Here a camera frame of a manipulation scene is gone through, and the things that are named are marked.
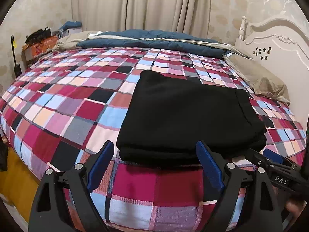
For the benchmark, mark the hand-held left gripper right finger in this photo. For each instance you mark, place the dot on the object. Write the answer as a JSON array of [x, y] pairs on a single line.
[[210, 166]]

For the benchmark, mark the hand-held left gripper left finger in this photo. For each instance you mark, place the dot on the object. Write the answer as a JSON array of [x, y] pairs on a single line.
[[100, 166]]

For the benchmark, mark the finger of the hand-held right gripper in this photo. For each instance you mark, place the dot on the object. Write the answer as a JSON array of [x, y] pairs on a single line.
[[272, 156]]

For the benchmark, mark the black pants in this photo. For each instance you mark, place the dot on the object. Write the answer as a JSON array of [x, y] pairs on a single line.
[[188, 116]]

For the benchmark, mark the person's right hand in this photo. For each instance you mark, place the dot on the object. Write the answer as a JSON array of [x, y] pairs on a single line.
[[295, 209]]

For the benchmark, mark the checkered bed sheet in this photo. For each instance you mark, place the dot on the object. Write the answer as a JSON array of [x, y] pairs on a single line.
[[72, 106]]

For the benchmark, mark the beige pillow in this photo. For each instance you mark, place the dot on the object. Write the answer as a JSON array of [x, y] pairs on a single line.
[[260, 79]]

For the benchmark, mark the dark headboard stickers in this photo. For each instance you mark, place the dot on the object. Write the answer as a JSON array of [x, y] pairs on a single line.
[[262, 51]]

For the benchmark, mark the white carved headboard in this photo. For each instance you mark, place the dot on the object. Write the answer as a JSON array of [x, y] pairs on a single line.
[[277, 46]]

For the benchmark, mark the black handheld radio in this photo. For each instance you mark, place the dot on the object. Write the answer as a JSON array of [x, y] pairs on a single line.
[[16, 62]]

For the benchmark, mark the orange box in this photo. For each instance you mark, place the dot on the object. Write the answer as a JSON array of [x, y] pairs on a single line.
[[36, 49]]

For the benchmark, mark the dark blue quilt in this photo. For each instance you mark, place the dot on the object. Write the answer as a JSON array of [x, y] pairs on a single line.
[[157, 40]]

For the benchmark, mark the blue cloth item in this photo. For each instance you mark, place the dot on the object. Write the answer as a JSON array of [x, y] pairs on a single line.
[[72, 25]]

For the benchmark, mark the black bag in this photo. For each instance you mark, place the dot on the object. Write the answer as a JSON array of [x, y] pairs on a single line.
[[38, 35]]

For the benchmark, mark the beige curtain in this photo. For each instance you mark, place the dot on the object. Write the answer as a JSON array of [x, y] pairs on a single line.
[[144, 7]]

